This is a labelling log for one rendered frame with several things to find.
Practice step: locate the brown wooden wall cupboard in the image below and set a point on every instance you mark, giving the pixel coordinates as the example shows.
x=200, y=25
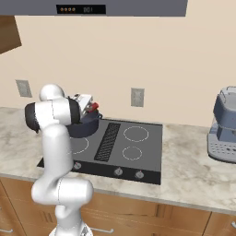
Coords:
x=8, y=33

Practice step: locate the grey range hood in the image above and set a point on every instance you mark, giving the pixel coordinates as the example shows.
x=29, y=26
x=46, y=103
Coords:
x=138, y=7

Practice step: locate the grey hob knob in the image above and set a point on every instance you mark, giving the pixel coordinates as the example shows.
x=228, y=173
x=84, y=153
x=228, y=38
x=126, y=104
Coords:
x=76, y=166
x=118, y=171
x=139, y=174

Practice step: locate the grey wall socket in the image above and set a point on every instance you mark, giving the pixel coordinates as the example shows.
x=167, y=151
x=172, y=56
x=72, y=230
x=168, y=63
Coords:
x=23, y=88
x=137, y=97

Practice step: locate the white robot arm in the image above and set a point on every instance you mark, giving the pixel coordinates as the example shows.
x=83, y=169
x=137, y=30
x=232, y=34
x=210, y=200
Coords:
x=53, y=144

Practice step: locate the wooden cupboard door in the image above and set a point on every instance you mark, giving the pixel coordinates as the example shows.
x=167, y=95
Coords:
x=9, y=206

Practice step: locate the dark blue pot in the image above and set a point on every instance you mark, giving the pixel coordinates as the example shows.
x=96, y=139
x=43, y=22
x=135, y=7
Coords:
x=86, y=126

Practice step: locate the small red object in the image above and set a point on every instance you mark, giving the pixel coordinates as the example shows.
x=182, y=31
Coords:
x=94, y=106

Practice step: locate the black hob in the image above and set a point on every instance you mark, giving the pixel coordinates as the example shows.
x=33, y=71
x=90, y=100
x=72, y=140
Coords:
x=144, y=153

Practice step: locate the blue grey coffee machine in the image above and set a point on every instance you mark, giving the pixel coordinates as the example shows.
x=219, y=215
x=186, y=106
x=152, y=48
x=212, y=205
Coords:
x=224, y=129

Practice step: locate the wooden drawer front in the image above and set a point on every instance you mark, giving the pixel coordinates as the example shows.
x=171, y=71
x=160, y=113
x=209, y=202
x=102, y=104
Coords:
x=219, y=226
x=144, y=215

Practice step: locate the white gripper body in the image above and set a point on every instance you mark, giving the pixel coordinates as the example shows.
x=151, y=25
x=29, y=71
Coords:
x=86, y=100

